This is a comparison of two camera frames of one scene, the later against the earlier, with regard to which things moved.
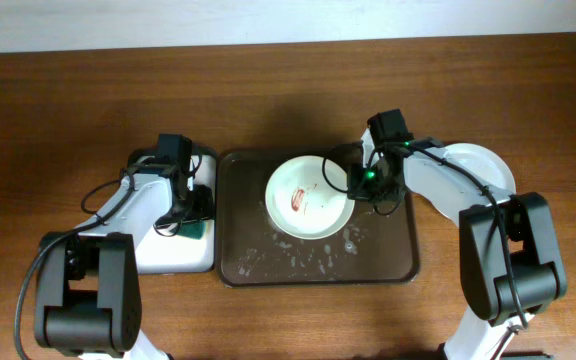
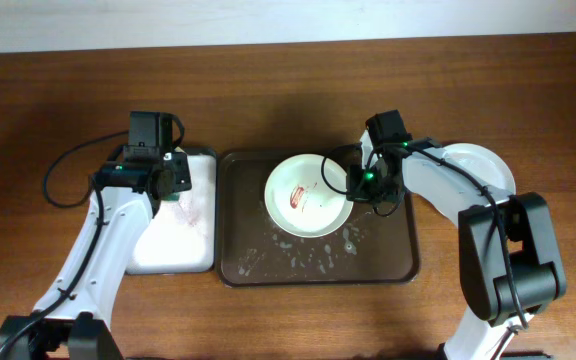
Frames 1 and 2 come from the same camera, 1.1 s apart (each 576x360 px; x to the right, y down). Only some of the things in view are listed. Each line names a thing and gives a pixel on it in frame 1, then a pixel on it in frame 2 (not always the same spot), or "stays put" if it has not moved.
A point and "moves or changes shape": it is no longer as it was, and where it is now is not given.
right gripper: (356, 170) stays put
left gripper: (204, 210) to (181, 164)
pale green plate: (484, 163) stays put
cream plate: (307, 197) stays put
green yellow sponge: (195, 230) moves or changes shape
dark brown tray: (252, 251) stays put
